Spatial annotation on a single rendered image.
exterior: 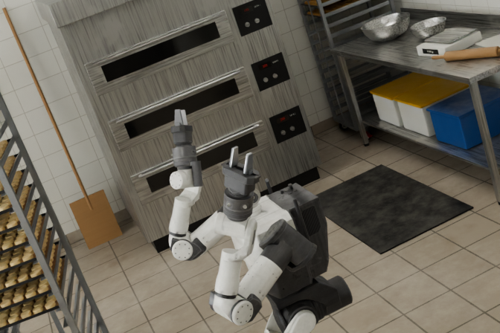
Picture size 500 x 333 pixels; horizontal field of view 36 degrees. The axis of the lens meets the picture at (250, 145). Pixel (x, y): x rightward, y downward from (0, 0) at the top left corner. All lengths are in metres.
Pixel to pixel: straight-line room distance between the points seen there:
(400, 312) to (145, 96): 2.44
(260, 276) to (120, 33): 3.33
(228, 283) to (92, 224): 4.20
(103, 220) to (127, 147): 1.08
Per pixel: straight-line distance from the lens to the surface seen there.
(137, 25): 5.48
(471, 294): 4.26
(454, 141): 5.42
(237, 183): 2.21
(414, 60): 5.32
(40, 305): 3.91
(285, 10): 6.88
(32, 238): 3.68
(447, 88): 5.84
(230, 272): 2.32
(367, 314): 4.30
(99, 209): 6.44
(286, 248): 2.43
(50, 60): 6.43
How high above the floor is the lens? 2.33
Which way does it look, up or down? 18 degrees down
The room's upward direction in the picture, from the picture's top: 19 degrees counter-clockwise
